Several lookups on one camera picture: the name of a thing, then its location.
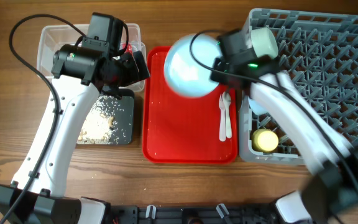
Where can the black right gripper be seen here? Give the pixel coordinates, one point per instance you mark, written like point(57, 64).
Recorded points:
point(215, 76)

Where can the small light blue bowl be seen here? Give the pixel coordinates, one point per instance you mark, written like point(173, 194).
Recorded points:
point(256, 108)

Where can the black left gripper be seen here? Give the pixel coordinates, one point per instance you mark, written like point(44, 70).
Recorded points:
point(132, 74)

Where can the white plastic fork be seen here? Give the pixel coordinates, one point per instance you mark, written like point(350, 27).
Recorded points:
point(222, 125)

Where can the rice and mushroom leftovers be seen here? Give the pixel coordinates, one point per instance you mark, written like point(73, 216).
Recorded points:
point(99, 124)

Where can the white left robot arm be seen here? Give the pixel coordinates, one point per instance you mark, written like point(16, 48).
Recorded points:
point(36, 193)

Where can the yellow plastic cup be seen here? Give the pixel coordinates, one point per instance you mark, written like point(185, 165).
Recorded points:
point(264, 140)

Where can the grey dishwasher rack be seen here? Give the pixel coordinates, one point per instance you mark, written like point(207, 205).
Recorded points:
point(320, 53)

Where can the red snack wrapper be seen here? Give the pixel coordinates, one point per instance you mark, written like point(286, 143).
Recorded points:
point(129, 49)

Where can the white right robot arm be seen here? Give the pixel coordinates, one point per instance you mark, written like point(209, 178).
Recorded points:
point(251, 62)

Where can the black waste bin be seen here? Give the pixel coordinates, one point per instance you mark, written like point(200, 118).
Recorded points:
point(117, 118)

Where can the white plastic spoon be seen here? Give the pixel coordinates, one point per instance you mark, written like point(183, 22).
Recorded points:
point(227, 103)

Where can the large light blue plate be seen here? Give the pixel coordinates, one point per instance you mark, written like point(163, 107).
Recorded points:
point(182, 72)

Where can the black mounting rail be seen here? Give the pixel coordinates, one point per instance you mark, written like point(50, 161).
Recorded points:
point(151, 214)

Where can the clear plastic bin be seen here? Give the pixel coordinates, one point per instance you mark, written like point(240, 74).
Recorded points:
point(51, 37)

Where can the red plastic tray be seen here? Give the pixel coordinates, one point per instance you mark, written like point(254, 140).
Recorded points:
point(178, 130)

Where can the green bowl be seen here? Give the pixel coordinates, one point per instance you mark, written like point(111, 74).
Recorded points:
point(264, 42)

